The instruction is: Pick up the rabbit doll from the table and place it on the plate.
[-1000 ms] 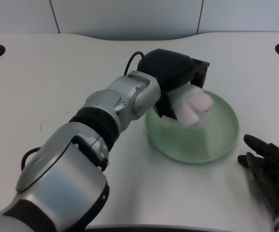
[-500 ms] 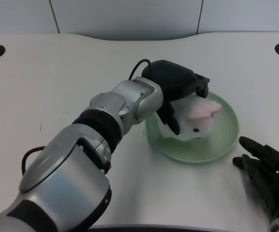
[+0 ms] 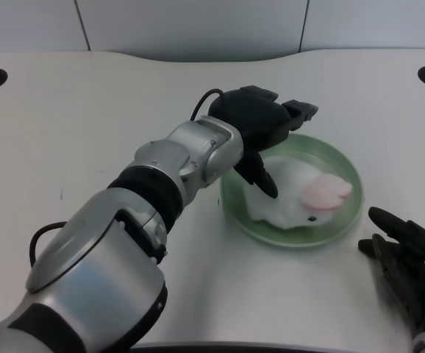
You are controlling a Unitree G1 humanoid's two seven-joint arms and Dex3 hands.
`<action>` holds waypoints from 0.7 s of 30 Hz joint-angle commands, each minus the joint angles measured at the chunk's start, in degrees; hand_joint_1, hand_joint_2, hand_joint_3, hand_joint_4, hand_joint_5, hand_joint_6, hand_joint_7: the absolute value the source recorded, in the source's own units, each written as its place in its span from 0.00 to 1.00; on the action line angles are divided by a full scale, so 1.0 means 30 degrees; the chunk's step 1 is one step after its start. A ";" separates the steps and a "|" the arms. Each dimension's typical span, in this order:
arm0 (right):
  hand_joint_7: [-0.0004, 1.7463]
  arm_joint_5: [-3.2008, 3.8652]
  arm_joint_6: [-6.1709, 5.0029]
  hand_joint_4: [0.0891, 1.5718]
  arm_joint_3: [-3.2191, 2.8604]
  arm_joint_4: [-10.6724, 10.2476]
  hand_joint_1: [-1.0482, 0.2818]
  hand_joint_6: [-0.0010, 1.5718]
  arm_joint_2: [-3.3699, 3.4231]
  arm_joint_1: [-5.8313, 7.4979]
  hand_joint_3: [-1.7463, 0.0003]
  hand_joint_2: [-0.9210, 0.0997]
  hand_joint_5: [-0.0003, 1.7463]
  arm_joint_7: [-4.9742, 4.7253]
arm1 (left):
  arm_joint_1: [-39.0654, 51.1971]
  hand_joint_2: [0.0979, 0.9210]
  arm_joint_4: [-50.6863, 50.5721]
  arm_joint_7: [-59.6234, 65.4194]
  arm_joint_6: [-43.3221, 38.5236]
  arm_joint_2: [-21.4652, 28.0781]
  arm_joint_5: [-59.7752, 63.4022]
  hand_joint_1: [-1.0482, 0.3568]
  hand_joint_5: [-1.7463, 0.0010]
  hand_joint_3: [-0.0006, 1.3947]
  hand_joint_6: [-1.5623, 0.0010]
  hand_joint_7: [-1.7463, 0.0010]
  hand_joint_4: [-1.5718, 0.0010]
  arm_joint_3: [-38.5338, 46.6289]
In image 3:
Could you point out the green round plate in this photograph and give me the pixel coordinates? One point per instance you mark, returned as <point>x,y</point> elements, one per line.
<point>339,191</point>

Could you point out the white rabbit doll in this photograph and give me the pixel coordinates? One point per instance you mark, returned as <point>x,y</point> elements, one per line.
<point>297,195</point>

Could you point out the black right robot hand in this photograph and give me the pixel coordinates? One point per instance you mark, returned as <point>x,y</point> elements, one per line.
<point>407,264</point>

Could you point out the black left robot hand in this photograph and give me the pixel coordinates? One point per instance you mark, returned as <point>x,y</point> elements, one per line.
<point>260,125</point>

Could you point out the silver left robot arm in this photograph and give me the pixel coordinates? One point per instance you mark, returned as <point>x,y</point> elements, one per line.
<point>117,235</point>

